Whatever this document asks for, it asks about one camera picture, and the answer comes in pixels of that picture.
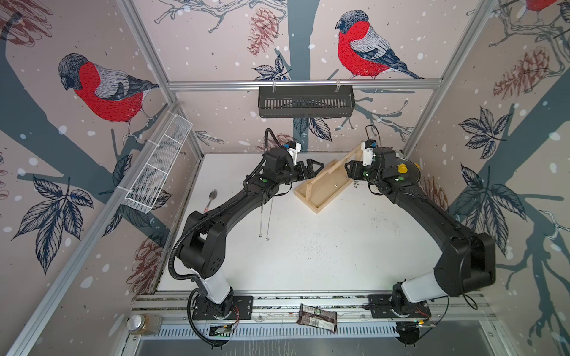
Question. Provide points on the dark snack wrapper packet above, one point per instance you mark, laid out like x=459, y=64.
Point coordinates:
x=318, y=318

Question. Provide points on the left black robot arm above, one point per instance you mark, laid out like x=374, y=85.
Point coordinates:
x=199, y=253

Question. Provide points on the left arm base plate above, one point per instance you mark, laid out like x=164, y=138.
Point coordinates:
x=242, y=307

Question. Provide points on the black round fixture under rail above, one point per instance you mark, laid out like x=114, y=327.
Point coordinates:
x=408, y=333

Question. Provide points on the small electronics board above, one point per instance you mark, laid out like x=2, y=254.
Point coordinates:
x=221, y=331

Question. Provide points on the yellow pot with black lid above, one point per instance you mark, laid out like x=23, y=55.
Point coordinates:
x=409, y=170

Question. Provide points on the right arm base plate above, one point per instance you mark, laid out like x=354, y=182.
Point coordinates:
x=386, y=306

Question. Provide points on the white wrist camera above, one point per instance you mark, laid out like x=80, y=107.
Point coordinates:
x=367, y=148
x=293, y=148

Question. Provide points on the black hanging wire basket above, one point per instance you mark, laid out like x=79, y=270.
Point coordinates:
x=306, y=102

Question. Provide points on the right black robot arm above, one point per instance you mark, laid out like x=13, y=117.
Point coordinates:
x=468, y=259

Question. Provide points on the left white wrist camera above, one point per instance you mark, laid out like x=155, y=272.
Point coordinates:
x=293, y=148

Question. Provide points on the white mesh wall shelf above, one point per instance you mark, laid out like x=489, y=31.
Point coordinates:
x=144, y=193

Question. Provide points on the glass jar with metal lid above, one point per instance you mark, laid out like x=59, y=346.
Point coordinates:
x=144, y=324

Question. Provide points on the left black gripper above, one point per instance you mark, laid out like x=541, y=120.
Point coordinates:
x=308, y=170

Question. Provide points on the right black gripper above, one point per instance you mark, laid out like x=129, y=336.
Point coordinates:
x=352, y=171

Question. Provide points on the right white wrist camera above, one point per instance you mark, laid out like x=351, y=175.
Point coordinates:
x=367, y=148

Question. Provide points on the metal spoon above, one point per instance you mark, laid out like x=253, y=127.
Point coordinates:
x=212, y=196

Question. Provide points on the wooden jewelry display stand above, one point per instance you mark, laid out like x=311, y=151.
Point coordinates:
x=319, y=192

